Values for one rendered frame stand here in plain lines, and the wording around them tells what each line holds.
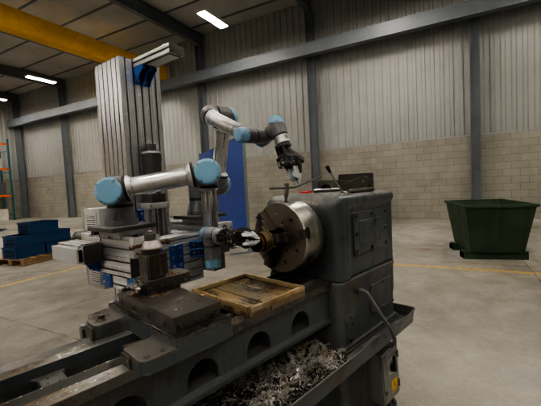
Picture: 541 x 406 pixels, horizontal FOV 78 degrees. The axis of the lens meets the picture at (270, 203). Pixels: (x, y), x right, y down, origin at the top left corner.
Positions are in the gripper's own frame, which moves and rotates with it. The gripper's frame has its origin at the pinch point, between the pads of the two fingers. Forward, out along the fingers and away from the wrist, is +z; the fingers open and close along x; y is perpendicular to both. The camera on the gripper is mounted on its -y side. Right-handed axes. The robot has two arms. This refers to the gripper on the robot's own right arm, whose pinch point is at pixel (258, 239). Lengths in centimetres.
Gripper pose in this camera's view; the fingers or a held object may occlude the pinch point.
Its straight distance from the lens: 137.5
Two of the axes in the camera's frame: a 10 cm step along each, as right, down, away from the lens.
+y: -7.0, 0.8, -7.1
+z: 7.2, 0.0, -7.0
